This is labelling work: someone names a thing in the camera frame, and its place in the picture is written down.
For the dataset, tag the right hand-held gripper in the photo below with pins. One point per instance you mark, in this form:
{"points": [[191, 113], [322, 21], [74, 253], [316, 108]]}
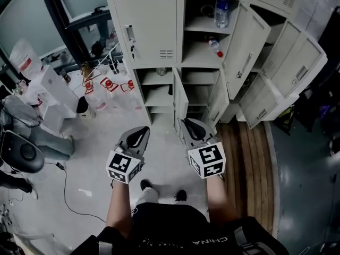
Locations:
{"points": [[210, 155]]}

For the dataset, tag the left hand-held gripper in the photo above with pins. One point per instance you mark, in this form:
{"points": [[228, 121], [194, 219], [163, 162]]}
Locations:
{"points": [[122, 163]]}

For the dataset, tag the white metal locker cabinet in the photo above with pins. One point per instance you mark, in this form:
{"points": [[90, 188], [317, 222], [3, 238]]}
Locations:
{"points": [[159, 100]]}

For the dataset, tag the cabinet door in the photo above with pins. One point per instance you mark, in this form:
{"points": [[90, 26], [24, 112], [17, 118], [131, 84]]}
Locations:
{"points": [[148, 28]]}

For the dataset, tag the person's right forearm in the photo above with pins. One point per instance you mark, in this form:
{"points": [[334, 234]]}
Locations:
{"points": [[220, 203]]}

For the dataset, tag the person's left forearm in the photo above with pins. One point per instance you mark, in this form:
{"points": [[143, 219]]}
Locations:
{"points": [[119, 208]]}

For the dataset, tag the person's left black shoe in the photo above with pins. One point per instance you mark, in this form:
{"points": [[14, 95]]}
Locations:
{"points": [[146, 184]]}

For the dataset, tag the person's black shoe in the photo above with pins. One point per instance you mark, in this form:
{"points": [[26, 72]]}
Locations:
{"points": [[181, 195], [146, 184]]}

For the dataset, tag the small black object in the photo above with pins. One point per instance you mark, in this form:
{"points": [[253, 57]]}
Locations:
{"points": [[170, 89]]}

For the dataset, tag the person's left leg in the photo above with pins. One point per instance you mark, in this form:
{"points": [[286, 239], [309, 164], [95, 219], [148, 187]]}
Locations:
{"points": [[148, 195]]}

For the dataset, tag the small white waste bin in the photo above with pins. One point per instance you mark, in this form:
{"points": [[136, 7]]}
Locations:
{"points": [[85, 110]]}

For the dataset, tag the wooden slat platform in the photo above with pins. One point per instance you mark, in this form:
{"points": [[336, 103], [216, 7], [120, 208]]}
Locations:
{"points": [[247, 169]]}

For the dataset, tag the person's right black shoe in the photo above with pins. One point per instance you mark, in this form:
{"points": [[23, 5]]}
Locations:
{"points": [[181, 195]]}

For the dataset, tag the small green jar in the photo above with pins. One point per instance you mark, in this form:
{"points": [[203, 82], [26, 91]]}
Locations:
{"points": [[161, 71]]}

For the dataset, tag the small black bottle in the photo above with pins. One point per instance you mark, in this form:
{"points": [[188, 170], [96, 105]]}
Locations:
{"points": [[112, 65]]}

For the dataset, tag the golden jar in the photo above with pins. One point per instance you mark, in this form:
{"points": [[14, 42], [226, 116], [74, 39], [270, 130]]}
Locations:
{"points": [[86, 69]]}

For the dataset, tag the red capped bottle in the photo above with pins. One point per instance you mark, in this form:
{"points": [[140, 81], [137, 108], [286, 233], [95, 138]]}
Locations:
{"points": [[215, 46]]}

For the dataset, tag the yellow black bag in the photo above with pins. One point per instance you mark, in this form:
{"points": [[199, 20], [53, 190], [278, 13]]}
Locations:
{"points": [[285, 118]]}

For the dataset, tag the white water dispenser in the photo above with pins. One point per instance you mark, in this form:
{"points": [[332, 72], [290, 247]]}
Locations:
{"points": [[53, 94]]}

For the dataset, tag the brown glass bottle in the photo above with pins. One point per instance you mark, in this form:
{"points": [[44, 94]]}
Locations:
{"points": [[66, 76]]}

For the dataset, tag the person's black shirt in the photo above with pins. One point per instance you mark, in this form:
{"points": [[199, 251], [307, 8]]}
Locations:
{"points": [[170, 232]]}

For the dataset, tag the black round device on stand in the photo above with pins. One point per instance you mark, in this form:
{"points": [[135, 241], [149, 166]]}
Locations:
{"points": [[24, 153]]}

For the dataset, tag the blue tinted water bottle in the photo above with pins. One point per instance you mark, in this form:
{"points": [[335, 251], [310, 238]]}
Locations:
{"points": [[221, 12]]}

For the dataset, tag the purple bag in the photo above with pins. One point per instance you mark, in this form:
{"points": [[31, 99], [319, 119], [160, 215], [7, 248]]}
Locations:
{"points": [[325, 110]]}

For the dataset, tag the clear water jug red label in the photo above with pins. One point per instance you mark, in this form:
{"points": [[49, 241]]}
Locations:
{"points": [[25, 60]]}

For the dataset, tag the black framed window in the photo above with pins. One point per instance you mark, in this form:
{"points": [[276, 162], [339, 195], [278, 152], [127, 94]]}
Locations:
{"points": [[53, 4]]}

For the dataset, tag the rack of hanging coats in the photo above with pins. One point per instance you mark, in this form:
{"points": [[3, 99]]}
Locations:
{"points": [[332, 30]]}

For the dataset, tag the plastic wrapped white panel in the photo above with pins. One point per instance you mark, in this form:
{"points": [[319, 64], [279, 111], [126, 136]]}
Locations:
{"points": [[313, 4]]}

